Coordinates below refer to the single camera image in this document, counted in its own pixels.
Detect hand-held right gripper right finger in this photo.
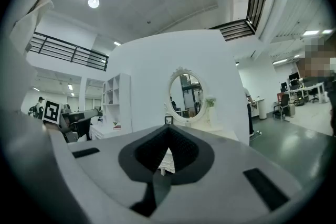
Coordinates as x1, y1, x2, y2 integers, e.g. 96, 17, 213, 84
167, 125, 303, 219

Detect beige box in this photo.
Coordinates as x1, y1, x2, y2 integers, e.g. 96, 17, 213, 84
285, 103, 297, 117

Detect oval white framed mirror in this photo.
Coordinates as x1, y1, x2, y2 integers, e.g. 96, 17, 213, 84
164, 66, 211, 127

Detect black office chair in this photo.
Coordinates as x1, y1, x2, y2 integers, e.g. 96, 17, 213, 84
272, 93, 291, 122
309, 87, 320, 103

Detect white dressing table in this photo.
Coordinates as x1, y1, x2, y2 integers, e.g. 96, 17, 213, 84
154, 120, 240, 175

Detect white office desk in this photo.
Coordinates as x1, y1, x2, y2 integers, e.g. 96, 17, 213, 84
283, 82, 326, 103

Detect person's left forearm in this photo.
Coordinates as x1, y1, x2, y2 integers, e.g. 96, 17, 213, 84
43, 121, 60, 133

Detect white ribbed vase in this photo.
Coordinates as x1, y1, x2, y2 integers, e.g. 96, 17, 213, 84
207, 106, 219, 129

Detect white low cabinet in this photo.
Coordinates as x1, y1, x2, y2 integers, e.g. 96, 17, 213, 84
89, 123, 133, 141

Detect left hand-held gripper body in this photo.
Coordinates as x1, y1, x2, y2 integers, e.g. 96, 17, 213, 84
41, 98, 92, 143

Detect black computer monitor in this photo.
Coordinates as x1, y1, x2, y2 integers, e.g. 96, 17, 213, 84
288, 72, 300, 85

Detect white round pedestal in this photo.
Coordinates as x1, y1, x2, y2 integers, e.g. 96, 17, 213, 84
255, 98, 267, 121

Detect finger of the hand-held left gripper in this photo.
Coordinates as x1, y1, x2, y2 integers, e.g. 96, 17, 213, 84
60, 109, 103, 122

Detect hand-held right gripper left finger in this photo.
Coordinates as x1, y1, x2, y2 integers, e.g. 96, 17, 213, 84
68, 124, 170, 218

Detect person's white shirt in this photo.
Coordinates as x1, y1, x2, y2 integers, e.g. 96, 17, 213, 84
2, 0, 71, 113

